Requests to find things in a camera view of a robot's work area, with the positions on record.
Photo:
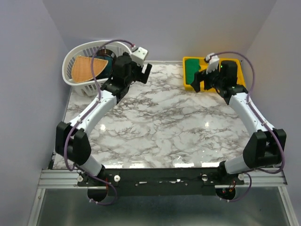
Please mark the yellow plastic tray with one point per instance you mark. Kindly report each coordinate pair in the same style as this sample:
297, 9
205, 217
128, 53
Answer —
203, 65

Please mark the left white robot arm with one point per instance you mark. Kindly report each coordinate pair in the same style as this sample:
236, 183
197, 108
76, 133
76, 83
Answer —
71, 141

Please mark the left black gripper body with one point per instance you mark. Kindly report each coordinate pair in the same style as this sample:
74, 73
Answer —
136, 72

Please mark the white plastic laundry basket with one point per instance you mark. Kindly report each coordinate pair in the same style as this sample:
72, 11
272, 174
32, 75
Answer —
87, 49

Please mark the aluminium frame rail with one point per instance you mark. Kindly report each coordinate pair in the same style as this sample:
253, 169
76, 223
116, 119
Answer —
56, 181

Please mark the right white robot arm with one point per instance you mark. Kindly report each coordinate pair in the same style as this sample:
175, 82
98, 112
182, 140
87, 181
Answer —
266, 143

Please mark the orange woven fan mat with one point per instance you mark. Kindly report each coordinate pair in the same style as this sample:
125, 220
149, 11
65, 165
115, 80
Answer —
81, 69

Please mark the green t shirt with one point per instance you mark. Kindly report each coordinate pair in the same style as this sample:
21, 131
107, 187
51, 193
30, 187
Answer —
191, 66

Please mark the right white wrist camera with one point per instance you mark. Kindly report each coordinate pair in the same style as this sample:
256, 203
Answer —
212, 61

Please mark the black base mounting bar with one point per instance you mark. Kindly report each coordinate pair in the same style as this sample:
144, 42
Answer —
128, 189

